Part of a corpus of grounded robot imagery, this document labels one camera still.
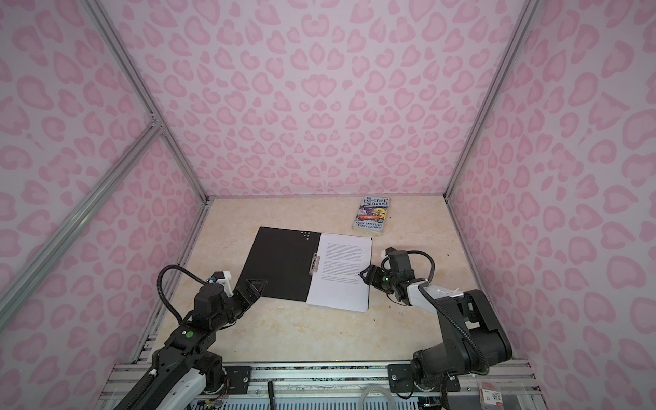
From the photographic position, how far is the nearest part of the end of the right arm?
0.70 m

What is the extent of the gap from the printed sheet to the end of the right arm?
4 cm

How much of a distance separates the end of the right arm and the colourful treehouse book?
0.23m

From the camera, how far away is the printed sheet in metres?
0.90

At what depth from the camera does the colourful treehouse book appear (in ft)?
3.57

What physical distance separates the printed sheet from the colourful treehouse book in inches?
1.8

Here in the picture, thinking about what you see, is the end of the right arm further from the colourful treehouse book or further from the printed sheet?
the colourful treehouse book
